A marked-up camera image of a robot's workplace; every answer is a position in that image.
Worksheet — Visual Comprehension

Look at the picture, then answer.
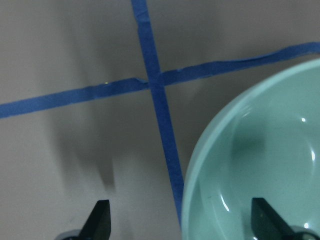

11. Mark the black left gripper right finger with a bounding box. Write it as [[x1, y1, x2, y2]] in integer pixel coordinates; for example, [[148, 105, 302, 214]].
[[251, 197, 320, 240]]

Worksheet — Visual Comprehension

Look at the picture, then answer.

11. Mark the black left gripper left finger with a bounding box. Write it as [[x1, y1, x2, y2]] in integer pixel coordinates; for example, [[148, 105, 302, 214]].
[[76, 200, 111, 240]]

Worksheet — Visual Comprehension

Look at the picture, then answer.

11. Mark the green bowl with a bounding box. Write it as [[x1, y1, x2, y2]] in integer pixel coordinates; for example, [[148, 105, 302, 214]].
[[181, 59, 320, 240]]

